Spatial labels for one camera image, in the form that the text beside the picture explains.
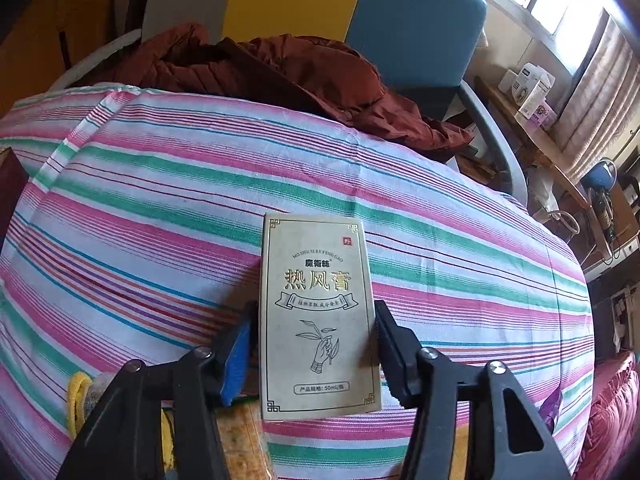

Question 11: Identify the dark red blanket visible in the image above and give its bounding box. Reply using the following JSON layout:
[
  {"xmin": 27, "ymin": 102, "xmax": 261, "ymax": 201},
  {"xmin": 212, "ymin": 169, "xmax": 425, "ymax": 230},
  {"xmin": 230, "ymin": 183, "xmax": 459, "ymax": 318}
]
[{"xmin": 78, "ymin": 23, "xmax": 474, "ymax": 162}]

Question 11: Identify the grey yellow blue headboard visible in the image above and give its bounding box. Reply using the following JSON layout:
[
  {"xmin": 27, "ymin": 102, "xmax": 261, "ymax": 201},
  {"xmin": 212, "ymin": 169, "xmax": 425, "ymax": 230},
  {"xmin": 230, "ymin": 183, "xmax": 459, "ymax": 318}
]
[{"xmin": 126, "ymin": 0, "xmax": 487, "ymax": 119}]

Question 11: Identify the striped bed sheet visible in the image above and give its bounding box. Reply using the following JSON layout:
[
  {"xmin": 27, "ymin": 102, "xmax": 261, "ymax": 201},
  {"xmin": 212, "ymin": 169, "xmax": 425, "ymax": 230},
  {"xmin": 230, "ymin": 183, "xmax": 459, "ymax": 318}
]
[{"xmin": 1, "ymin": 84, "xmax": 594, "ymax": 479}]

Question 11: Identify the cracker pack black stripe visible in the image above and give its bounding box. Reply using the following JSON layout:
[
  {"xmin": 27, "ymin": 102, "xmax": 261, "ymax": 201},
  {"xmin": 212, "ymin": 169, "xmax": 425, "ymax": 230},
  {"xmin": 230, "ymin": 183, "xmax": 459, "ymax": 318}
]
[{"xmin": 215, "ymin": 400, "xmax": 278, "ymax": 480}]

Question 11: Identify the red clothing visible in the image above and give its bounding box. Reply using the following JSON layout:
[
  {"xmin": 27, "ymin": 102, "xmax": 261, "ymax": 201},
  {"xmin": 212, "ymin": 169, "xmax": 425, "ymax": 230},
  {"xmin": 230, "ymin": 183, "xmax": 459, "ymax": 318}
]
[{"xmin": 573, "ymin": 350, "xmax": 639, "ymax": 480}]

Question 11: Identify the blue bag on desk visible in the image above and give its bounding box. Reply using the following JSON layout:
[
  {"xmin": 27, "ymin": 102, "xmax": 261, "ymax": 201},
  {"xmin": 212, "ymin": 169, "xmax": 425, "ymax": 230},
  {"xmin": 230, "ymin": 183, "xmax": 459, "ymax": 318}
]
[{"xmin": 580, "ymin": 158, "xmax": 617, "ymax": 203}]

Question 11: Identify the cream medicine box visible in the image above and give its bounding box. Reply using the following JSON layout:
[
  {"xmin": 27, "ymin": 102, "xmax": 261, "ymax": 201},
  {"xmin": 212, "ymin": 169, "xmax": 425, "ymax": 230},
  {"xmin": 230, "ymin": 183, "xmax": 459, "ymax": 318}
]
[{"xmin": 259, "ymin": 214, "xmax": 382, "ymax": 422}]

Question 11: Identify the white carton on desk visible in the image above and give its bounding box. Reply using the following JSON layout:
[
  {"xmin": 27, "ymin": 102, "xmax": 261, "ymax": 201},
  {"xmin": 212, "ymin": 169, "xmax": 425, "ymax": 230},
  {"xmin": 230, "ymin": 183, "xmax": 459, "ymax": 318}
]
[{"xmin": 498, "ymin": 63, "xmax": 555, "ymax": 119}]

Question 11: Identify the wooden desk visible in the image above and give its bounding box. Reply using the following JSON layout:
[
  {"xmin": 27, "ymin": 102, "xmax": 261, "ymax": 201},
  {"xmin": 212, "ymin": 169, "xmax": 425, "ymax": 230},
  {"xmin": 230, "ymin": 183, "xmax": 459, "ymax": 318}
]
[{"xmin": 474, "ymin": 77, "xmax": 639, "ymax": 271}]

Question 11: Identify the purple snack packet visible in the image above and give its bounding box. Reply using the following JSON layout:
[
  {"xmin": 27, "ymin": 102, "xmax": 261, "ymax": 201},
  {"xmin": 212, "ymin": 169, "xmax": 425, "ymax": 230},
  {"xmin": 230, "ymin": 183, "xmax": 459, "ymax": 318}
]
[{"xmin": 538, "ymin": 388, "xmax": 562, "ymax": 434}]

